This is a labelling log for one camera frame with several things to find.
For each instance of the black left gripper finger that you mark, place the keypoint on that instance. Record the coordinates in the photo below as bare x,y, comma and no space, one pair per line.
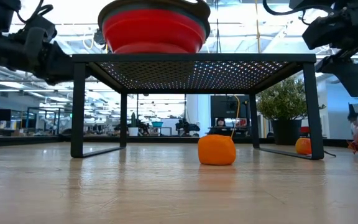
59,65

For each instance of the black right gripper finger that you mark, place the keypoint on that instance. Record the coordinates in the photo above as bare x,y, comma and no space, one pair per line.
350,74

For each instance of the red grey collapsible colander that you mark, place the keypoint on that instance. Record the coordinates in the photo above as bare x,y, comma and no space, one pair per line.
154,29

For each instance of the background black robot arm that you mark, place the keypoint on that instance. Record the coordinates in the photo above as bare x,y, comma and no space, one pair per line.
185,126

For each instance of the round orange fruit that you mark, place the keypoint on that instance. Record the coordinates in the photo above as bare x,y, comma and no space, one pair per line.
216,149

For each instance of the person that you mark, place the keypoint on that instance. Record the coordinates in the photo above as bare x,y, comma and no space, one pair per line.
221,122
352,113

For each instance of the potted green plant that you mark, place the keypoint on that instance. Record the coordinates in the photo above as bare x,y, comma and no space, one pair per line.
286,102

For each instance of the red seat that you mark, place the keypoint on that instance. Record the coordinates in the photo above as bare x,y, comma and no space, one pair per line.
305,129

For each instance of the small yellow orange peach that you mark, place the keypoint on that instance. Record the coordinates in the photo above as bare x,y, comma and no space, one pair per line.
302,146

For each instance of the teal bowl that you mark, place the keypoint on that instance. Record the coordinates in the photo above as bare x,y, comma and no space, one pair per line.
157,124

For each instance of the black perforated metal shelf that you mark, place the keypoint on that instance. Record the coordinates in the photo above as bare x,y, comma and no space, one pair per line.
197,58

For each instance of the black aluminium table frame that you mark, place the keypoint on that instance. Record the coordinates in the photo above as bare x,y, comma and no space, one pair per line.
26,140

